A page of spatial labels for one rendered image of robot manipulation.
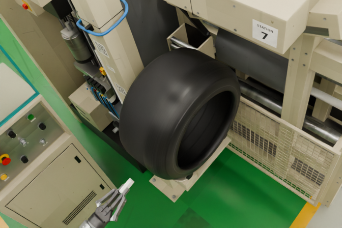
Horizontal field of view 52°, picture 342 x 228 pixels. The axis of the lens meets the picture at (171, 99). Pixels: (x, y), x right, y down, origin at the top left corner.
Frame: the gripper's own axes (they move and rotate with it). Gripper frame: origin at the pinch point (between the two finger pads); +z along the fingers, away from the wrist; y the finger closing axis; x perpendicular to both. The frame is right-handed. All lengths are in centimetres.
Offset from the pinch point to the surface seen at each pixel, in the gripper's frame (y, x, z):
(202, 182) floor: 14, 120, 33
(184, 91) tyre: -6.7, -26.2, 41.0
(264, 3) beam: -25, -55, 69
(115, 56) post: 28, -29, 37
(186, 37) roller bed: 40, 16, 82
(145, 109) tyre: 2.7, -23.8, 27.3
